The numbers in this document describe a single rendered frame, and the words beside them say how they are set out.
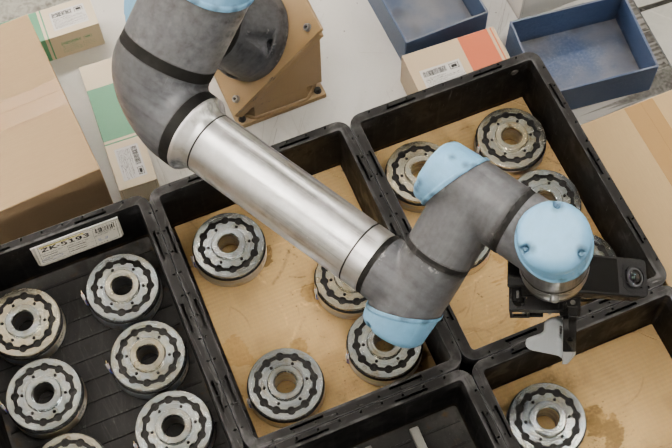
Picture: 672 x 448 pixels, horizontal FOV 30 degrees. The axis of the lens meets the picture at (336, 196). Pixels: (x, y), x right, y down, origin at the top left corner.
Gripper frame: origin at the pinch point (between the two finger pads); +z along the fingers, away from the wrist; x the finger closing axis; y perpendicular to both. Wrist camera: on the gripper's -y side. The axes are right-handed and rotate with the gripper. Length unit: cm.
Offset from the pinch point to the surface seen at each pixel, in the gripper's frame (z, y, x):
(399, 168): 16.8, 23.9, -22.6
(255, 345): 11.9, 42.5, 4.2
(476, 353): 5.5, 11.8, 5.7
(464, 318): 16.9, 14.2, -0.8
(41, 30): 24, 85, -49
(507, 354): 6.1, 7.9, 5.7
